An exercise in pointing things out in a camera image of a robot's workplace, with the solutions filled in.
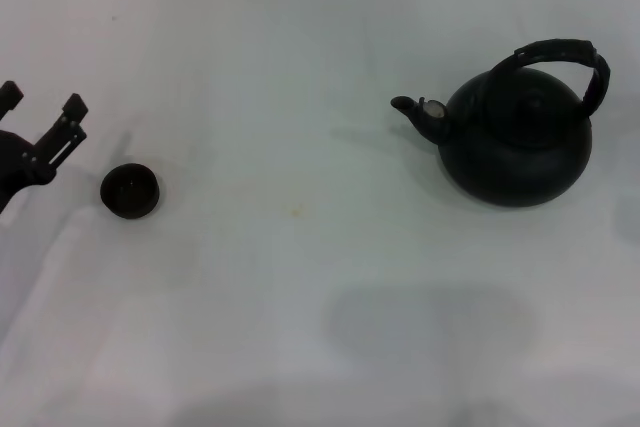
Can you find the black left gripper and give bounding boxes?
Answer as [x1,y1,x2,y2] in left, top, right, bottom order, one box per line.
[0,80,90,221]

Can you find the small black teacup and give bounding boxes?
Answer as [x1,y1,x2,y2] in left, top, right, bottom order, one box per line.
[99,162,163,221]

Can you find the black round teapot with handle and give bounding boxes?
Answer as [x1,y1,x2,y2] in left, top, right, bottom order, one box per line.
[389,38,612,209]

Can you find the white tablecloth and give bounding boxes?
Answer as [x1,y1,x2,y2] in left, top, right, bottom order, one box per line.
[0,0,640,427]

